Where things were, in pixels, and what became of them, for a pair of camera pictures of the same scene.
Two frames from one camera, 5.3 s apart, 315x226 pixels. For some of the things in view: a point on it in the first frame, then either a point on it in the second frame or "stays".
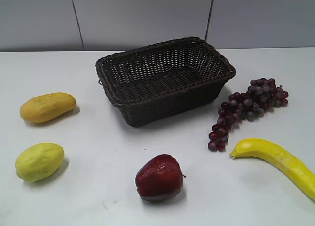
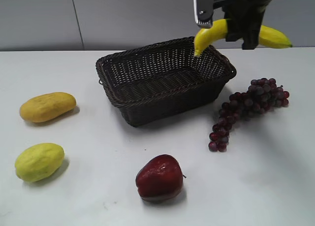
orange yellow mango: [46, 107] stays
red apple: [159, 178] stays
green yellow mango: [37, 162] stays
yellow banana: [296, 170] → [268, 37]
